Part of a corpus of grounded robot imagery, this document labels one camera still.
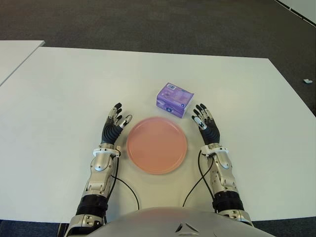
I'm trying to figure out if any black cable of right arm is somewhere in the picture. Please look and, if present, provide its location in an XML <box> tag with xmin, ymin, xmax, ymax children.
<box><xmin>182</xmin><ymin>150</ymin><xmax>216</xmax><ymax>208</ymax></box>

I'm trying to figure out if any pink round plate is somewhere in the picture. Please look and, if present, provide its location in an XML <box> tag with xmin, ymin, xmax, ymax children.
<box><xmin>126</xmin><ymin>116</ymin><xmax>188</xmax><ymax>175</ymax></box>

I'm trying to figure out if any grey robot torso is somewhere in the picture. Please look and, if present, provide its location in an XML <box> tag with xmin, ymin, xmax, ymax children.
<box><xmin>95</xmin><ymin>206</ymin><xmax>257</xmax><ymax>237</ymax></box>

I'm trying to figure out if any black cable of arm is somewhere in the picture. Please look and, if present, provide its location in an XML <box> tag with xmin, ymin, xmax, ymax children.
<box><xmin>111</xmin><ymin>153</ymin><xmax>140</xmax><ymax>210</ymax></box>
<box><xmin>182</xmin><ymin>150</ymin><xmax>216</xmax><ymax>208</ymax></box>

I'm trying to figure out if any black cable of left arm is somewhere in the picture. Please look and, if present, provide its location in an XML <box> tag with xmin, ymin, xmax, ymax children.
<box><xmin>111</xmin><ymin>153</ymin><xmax>140</xmax><ymax>210</ymax></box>

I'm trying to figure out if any white table with black edge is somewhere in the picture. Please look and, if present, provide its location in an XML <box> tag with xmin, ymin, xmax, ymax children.
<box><xmin>274</xmin><ymin>0</ymin><xmax>316</xmax><ymax>25</ymax></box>

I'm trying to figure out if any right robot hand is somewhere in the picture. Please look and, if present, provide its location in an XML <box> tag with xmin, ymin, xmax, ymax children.
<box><xmin>191</xmin><ymin>103</ymin><xmax>221</xmax><ymax>148</ymax></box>

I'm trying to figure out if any neighbouring white table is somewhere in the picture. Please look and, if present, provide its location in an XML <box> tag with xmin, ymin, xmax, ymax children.
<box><xmin>0</xmin><ymin>40</ymin><xmax>45</xmax><ymax>87</ymax></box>

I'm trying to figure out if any purple tissue paper pack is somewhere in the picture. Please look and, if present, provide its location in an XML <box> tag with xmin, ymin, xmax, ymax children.
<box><xmin>156</xmin><ymin>82</ymin><xmax>196</xmax><ymax>119</ymax></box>

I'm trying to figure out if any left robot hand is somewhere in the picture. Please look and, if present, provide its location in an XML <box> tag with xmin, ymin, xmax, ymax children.
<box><xmin>100</xmin><ymin>102</ymin><xmax>133</xmax><ymax>146</ymax></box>

